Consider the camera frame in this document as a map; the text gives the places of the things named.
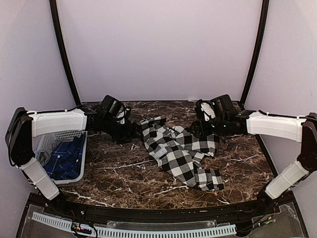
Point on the black frame post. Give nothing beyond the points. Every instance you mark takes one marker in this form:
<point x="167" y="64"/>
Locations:
<point x="62" y="51"/>
<point x="256" y="52"/>

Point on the black white plaid shirt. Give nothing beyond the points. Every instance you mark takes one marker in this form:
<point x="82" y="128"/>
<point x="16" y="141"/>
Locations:
<point x="179" y="153"/>

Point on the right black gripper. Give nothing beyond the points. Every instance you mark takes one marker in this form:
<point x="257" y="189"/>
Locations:
<point x="196" y="124"/>

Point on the grey plastic laundry basket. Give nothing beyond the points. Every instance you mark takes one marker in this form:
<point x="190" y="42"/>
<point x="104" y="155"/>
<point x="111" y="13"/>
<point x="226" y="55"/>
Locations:
<point x="64" y="136"/>

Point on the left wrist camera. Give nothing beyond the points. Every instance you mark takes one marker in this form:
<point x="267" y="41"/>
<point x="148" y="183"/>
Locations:
<point x="123" y="115"/>

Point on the black front rail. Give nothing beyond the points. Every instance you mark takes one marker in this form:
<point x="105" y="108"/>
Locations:
<point x="235" y="213"/>

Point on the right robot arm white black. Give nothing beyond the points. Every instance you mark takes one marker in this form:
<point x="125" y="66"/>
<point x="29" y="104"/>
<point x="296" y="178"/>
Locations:
<point x="219" y="116"/>

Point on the blue plaid shirt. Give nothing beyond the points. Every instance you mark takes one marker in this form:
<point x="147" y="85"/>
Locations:
<point x="66" y="159"/>

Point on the folded black shirt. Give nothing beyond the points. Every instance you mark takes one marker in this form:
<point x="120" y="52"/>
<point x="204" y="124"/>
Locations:
<point x="238" y="105"/>

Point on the right black frame post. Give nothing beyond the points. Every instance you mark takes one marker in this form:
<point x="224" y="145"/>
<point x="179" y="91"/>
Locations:
<point x="256" y="52"/>

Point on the grey slotted cable duct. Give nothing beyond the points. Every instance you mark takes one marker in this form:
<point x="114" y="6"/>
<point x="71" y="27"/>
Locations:
<point x="134" y="230"/>

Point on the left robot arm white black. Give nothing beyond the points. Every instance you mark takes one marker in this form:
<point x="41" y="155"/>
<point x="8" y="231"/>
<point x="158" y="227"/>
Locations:
<point x="26" y="128"/>

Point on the left black frame post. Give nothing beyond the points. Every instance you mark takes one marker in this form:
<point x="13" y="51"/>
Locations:
<point x="62" y="51"/>

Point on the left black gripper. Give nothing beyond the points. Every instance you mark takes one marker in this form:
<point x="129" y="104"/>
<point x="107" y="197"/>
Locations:
<point x="130" y="131"/>

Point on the grey shirt in basket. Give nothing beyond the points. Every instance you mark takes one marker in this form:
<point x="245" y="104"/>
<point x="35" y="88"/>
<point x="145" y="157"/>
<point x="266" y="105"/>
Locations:
<point x="43" y="155"/>

